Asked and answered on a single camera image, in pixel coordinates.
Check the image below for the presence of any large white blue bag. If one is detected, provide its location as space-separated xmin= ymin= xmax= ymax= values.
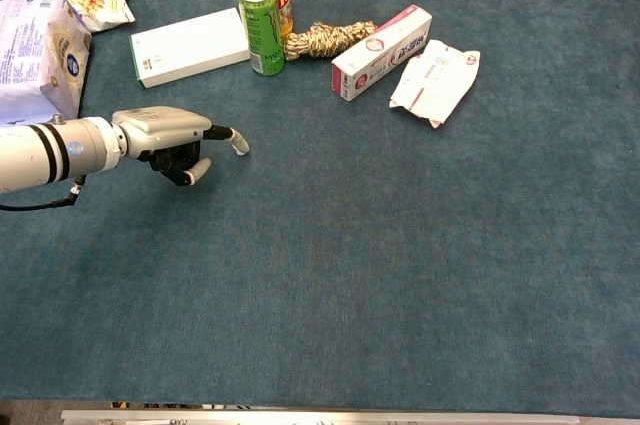
xmin=0 ymin=0 xmax=94 ymax=126

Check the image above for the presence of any pink white toothpaste box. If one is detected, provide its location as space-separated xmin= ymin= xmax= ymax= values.
xmin=330 ymin=4 xmax=434 ymax=103

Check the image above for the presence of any aluminium frame rail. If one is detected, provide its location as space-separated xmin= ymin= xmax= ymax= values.
xmin=60 ymin=409 xmax=582 ymax=425

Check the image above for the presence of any green drink can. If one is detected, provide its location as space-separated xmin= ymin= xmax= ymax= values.
xmin=236 ymin=0 xmax=287 ymax=77

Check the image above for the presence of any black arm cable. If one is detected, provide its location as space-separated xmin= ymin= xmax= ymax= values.
xmin=0 ymin=174 xmax=87 ymax=212

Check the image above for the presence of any white flat cardboard box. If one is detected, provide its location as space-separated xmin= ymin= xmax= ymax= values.
xmin=129 ymin=7 xmax=252 ymax=90

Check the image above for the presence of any bundled beige rope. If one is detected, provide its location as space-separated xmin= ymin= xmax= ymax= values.
xmin=284 ymin=20 xmax=377 ymax=62

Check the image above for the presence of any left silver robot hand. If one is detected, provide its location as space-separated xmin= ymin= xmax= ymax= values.
xmin=110 ymin=105 xmax=251 ymax=188

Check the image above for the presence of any yellow snack bag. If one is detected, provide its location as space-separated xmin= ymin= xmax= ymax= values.
xmin=63 ymin=0 xmax=137 ymax=34

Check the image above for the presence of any white pink wet wipes pack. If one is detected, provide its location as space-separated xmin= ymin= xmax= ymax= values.
xmin=388 ymin=39 xmax=482 ymax=131

